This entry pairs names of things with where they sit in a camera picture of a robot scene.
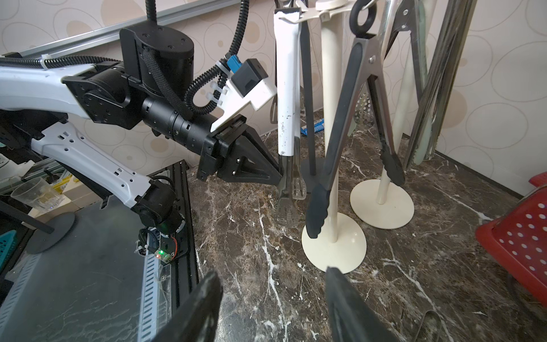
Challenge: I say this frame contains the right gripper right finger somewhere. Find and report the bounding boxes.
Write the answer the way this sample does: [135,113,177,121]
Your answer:
[326,267,397,341]

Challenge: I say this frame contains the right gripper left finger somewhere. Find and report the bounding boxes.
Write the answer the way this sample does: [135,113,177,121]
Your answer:
[152,271,223,342]

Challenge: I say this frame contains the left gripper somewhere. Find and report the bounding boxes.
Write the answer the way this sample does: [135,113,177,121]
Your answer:
[197,115,282,185]

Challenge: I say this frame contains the white utensil rack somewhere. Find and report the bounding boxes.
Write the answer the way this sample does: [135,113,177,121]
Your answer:
[300,1,376,274]
[350,1,415,230]

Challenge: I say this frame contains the small steel tongs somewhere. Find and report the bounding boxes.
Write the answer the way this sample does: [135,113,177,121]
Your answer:
[273,1,306,227]

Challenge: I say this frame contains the black tongs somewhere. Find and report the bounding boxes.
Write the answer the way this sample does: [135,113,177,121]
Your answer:
[306,1,405,239]

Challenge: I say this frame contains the dark grey utensil rack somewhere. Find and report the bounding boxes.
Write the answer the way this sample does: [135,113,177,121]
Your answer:
[300,22,319,194]

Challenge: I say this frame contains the green tongs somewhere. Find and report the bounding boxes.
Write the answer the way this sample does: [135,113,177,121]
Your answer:
[387,1,437,149]

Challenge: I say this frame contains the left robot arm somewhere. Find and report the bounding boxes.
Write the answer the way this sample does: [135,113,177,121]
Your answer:
[1,1,282,235]

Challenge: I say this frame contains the blue small package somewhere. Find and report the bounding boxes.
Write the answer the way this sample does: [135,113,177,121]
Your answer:
[300,118,325,137]

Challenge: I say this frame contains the diagonal aluminium bar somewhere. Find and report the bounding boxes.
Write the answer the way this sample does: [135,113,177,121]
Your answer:
[20,0,239,58]

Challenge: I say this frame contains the red white toaster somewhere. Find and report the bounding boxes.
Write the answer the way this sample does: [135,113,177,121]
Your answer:
[475,172,546,306]

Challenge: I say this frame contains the clear plastic cup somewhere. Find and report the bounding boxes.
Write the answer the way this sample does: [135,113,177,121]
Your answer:
[11,178,64,212]

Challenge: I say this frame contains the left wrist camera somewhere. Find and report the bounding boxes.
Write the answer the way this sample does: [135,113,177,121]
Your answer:
[210,55,277,133]

